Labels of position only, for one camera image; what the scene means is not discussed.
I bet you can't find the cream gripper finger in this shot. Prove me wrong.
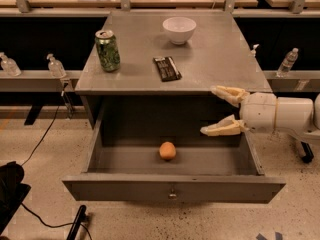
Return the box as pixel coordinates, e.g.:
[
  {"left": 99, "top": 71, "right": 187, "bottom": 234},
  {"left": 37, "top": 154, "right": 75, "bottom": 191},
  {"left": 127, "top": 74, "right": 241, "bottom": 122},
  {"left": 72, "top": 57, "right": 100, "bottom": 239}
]
[
  {"left": 210, "top": 85, "right": 250, "bottom": 107},
  {"left": 200, "top": 115, "right": 248, "bottom": 137}
]

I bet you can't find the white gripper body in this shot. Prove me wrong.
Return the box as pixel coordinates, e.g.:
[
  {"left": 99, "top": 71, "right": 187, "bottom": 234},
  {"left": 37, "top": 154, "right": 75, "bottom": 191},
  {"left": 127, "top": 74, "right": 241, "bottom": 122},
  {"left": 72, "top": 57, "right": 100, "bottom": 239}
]
[{"left": 240, "top": 93, "right": 277, "bottom": 132}]

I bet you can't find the orange fruit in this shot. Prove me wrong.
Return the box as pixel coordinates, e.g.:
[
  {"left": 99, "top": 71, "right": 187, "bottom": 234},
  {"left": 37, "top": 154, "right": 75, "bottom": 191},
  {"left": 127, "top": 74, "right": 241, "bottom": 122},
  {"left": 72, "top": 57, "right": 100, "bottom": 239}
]
[{"left": 159, "top": 142, "right": 176, "bottom": 160}]

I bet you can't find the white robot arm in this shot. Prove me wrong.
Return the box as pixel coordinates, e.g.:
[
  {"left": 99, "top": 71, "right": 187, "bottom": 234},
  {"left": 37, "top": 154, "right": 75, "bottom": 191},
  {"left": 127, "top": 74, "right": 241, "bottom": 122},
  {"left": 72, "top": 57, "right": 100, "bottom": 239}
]
[{"left": 200, "top": 85, "right": 320, "bottom": 145}]

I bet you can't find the open grey drawer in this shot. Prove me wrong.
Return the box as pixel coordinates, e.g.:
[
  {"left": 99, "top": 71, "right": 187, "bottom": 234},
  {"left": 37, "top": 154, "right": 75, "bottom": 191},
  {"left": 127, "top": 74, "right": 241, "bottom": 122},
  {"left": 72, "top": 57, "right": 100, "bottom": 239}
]
[{"left": 61, "top": 101, "right": 287, "bottom": 205}]

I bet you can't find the grey metal cabinet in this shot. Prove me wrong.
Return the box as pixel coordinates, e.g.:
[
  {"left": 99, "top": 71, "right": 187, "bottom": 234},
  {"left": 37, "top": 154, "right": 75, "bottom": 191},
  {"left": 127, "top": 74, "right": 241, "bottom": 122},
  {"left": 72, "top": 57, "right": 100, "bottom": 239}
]
[{"left": 75, "top": 10, "right": 271, "bottom": 124}]

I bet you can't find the small pump bottle right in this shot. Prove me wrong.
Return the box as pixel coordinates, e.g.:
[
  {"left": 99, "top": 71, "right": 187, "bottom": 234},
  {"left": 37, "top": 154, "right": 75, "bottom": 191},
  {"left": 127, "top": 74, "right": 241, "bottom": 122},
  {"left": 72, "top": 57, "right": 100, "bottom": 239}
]
[{"left": 251, "top": 44, "right": 260, "bottom": 57}]

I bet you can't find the clear water bottle right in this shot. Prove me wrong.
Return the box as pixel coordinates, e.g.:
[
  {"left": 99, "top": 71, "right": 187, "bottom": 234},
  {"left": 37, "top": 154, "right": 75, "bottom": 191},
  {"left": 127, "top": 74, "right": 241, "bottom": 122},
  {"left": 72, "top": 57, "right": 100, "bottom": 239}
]
[{"left": 276, "top": 48, "right": 299, "bottom": 77}]

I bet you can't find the black stand leg right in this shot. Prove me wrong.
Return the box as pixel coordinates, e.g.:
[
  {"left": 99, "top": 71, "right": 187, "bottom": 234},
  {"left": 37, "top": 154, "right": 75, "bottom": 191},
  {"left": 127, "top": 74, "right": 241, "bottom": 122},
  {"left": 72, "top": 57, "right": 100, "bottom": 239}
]
[{"left": 301, "top": 142, "right": 314, "bottom": 163}]

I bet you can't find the black snack bar wrapper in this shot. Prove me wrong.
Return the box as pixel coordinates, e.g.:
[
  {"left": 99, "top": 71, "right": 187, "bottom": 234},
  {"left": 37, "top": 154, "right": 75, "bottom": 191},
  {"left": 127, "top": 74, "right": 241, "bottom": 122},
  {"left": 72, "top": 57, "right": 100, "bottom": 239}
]
[{"left": 153, "top": 56, "right": 182, "bottom": 82}]

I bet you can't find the white bowl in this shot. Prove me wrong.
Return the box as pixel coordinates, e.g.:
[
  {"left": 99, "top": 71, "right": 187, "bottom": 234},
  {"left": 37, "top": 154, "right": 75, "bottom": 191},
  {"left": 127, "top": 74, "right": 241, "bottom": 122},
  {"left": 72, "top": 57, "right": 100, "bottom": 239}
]
[{"left": 162, "top": 17, "right": 197, "bottom": 45}]

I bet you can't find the green soda can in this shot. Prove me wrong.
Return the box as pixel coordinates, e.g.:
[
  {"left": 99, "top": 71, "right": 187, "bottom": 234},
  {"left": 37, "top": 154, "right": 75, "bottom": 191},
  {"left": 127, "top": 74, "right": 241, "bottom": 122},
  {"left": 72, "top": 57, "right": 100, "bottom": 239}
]
[{"left": 95, "top": 29, "right": 120, "bottom": 72}]

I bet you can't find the black bar bottom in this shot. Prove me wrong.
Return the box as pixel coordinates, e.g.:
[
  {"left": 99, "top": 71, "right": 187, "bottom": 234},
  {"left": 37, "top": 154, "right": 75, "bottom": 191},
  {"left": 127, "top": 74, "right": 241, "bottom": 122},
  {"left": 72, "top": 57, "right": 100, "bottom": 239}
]
[{"left": 66, "top": 205, "right": 87, "bottom": 240}]

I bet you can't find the clear pump bottle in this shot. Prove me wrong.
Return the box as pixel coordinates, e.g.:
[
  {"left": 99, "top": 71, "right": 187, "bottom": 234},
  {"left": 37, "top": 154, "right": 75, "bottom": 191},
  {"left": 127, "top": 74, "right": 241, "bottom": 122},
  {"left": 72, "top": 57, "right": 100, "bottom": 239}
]
[
  {"left": 47, "top": 53, "right": 66, "bottom": 78},
  {"left": 0, "top": 52, "right": 21, "bottom": 76}
]

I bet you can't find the black bag lower left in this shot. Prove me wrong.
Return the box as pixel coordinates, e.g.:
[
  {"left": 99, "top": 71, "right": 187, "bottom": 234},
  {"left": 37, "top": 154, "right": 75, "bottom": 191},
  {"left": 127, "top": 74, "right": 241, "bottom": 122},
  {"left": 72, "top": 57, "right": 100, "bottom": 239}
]
[{"left": 0, "top": 161, "right": 31, "bottom": 233}]

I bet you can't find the clear pump bottle far left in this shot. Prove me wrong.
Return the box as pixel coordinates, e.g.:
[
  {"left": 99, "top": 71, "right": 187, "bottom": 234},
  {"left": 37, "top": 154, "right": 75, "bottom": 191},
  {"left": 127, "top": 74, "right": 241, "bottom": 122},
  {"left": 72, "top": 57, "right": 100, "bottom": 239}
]
[{"left": 0, "top": 52, "right": 21, "bottom": 76}]

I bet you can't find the drawer pull handle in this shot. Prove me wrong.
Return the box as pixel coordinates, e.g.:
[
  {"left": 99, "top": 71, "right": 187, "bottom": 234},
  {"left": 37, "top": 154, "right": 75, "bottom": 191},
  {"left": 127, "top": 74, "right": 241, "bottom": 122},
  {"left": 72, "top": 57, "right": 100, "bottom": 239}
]
[{"left": 168, "top": 187, "right": 177, "bottom": 200}]

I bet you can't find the black cable on floor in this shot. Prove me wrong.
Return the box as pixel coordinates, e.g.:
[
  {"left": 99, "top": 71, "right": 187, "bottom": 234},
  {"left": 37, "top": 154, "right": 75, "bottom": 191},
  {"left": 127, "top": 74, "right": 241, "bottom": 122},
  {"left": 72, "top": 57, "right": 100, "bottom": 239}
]
[{"left": 20, "top": 80, "right": 75, "bottom": 167}]

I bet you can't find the grey shelf rail left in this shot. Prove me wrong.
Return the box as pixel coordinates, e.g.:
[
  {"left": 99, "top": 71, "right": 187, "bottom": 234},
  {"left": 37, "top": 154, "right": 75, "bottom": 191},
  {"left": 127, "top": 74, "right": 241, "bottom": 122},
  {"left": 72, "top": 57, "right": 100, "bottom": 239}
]
[{"left": 0, "top": 70, "right": 82, "bottom": 92}]

